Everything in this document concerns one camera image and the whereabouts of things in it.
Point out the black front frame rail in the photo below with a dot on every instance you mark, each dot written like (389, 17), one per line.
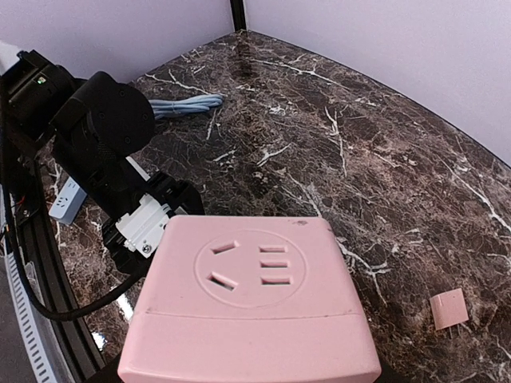
(38, 247)

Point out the small pink charger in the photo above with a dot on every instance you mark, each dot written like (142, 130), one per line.
(449, 309)

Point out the white slotted cable duct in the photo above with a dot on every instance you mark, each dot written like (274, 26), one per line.
(31, 327)

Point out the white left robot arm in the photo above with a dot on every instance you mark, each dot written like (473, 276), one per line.
(94, 126)

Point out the pink cube socket adapter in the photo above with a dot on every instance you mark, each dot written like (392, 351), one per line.
(248, 299)

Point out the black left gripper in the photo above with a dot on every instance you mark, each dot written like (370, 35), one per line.
(182, 197)

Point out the black left frame post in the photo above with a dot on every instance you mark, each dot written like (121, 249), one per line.
(238, 15)

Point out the blue small power strip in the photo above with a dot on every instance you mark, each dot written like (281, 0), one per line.
(68, 202)

